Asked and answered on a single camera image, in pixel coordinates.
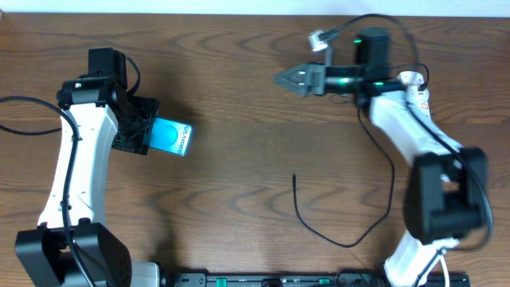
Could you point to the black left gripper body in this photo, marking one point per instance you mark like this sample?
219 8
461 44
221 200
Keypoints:
133 125

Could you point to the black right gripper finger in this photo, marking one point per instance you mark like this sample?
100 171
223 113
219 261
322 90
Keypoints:
295 73
297 85

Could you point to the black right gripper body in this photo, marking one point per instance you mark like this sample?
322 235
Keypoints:
319 88

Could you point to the blue Galaxy smartphone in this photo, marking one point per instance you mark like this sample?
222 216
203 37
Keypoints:
170 136

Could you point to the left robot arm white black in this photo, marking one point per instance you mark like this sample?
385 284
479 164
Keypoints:
71 245

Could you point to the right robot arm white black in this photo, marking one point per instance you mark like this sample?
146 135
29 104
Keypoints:
445 196

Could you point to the white USB charger adapter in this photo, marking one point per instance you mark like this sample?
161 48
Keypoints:
412 78

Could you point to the white power strip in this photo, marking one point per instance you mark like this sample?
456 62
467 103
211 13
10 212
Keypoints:
419 100

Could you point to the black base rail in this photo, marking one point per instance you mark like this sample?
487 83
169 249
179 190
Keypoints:
346 278

